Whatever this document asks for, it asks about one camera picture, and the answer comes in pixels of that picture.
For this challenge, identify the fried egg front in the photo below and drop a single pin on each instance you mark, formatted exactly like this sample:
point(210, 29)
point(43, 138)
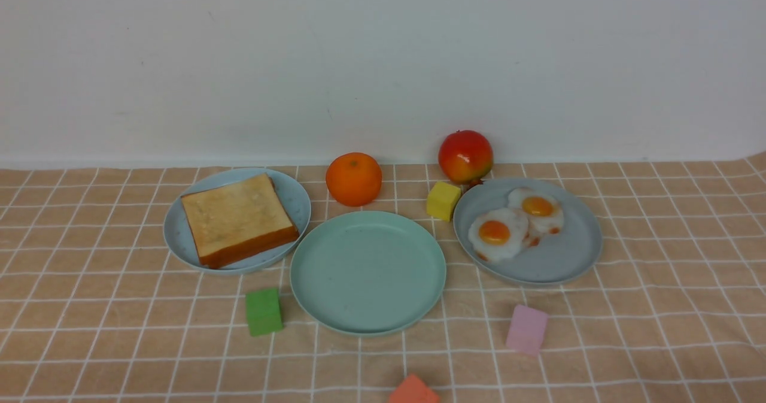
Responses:
point(499, 235)

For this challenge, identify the fried egg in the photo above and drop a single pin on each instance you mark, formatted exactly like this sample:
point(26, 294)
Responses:
point(499, 235)
point(544, 213)

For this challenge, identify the toast slice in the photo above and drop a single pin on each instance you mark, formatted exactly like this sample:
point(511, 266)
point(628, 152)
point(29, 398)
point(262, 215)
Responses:
point(216, 256)
point(236, 212)

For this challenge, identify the orange fruit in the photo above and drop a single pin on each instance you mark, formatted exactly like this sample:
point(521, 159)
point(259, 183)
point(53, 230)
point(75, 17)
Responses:
point(354, 179)

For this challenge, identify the yellow cube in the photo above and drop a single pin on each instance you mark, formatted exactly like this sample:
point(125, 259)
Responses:
point(442, 200)

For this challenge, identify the red apple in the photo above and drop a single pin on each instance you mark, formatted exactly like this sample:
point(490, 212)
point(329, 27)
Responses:
point(466, 157)

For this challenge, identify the green plate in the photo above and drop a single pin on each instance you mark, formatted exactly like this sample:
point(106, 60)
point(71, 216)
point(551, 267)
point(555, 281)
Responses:
point(368, 273)

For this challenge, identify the light blue plate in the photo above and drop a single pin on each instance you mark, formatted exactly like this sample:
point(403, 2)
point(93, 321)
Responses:
point(292, 194)

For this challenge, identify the fried egg back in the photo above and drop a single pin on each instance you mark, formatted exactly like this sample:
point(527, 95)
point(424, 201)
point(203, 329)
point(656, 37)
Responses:
point(544, 213)

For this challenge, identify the green cube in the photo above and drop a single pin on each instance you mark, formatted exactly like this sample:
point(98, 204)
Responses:
point(263, 312)

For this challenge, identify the grey-blue plate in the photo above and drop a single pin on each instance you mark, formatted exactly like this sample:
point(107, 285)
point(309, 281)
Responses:
point(547, 259)

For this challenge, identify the pink cube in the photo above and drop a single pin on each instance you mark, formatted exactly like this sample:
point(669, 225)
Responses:
point(527, 330)

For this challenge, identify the orange cube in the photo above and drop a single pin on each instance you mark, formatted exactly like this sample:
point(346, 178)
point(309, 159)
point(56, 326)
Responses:
point(413, 390)

